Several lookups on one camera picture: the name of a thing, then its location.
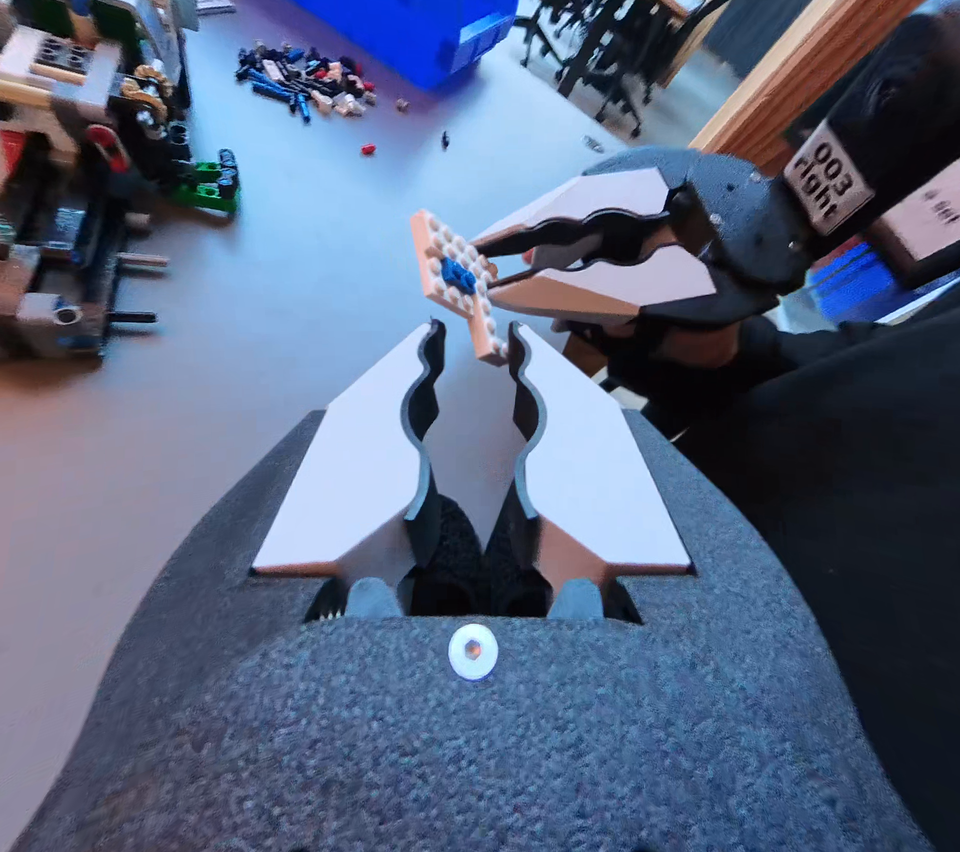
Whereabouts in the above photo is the wooden beam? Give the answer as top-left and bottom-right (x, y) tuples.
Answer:
(690, 0), (960, 174)

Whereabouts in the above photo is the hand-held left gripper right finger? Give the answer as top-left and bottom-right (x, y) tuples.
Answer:
(507, 321), (694, 579)

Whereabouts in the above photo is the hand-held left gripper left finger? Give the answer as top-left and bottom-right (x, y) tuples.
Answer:
(251, 320), (449, 582)

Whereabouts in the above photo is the partly built lego truck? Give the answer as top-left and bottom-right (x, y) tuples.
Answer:
(0, 0), (241, 362)

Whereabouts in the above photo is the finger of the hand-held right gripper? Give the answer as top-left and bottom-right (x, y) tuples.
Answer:
(486, 224), (719, 324)
(467, 164), (674, 258)

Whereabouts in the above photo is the person's right forearm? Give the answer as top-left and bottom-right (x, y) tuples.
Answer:
(738, 297), (960, 411)

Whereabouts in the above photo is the pile of small lego pins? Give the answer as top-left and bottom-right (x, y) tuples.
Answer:
(234, 41), (380, 124)

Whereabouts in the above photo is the white lego plate assembly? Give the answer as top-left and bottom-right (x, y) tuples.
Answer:
(410, 209), (515, 367)

